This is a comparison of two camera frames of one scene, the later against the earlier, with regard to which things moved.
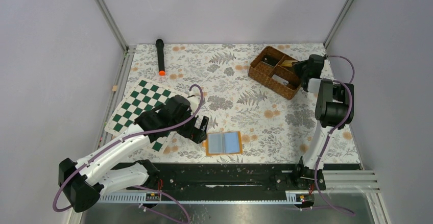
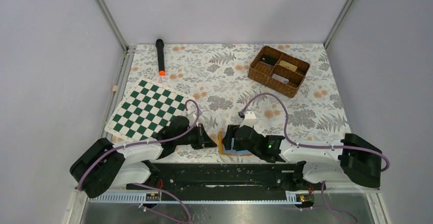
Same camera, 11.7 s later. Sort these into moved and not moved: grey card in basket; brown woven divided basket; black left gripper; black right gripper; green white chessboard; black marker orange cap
Moved: black left gripper; black right gripper
Not moved: black marker orange cap; grey card in basket; green white chessboard; brown woven divided basket
